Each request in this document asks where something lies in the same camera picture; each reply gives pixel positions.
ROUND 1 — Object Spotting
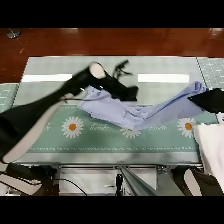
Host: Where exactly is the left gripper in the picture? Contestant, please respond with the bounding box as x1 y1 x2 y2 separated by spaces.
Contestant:
109 79 140 102

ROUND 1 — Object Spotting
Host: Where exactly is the light blue shirt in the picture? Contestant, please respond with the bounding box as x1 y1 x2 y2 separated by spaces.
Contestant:
79 80 210 131

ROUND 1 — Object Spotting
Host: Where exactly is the white garment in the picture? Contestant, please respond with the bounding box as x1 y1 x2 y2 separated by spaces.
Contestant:
193 122 224 194

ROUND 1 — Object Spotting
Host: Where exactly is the silver frame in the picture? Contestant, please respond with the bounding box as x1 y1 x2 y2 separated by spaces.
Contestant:
49 161 205 197

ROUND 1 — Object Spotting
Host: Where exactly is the black cable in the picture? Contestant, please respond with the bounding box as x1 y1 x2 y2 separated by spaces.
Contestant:
53 177 89 197

